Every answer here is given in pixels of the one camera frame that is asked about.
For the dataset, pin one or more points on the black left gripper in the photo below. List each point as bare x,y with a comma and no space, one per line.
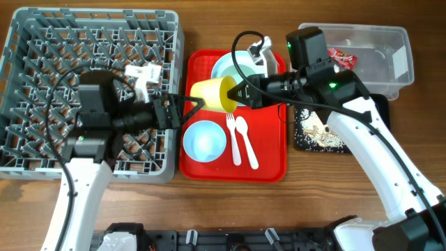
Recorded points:
173,121

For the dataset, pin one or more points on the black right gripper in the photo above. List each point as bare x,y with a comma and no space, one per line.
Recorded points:
250,101

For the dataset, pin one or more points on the yellow plastic cup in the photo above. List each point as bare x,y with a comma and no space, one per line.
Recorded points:
214,93

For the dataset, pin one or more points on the light blue bowl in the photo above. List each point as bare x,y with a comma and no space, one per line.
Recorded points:
204,141

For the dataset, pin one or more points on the rice and food scraps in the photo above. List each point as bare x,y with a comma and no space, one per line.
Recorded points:
317,132

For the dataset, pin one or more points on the red snack wrapper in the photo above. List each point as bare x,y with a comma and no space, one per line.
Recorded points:
345,60

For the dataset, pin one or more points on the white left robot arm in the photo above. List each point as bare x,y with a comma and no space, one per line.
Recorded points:
89,152

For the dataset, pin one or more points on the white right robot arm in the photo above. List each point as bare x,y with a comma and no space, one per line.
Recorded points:
414,207

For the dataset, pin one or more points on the grey dishwasher rack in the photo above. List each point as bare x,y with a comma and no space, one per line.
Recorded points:
45,52

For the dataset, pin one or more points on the light blue plate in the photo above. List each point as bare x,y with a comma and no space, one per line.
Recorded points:
225,67

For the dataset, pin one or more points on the white plastic fork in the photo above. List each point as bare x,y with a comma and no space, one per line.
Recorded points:
231,125

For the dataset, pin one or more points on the white plastic spoon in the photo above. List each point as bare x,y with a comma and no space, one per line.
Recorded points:
242,128

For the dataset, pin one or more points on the red plastic tray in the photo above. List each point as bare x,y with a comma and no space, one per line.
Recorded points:
266,132

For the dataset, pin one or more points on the black plastic bin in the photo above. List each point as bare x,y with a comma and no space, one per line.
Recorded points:
302,143

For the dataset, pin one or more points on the clear plastic bin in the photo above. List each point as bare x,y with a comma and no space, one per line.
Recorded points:
384,55

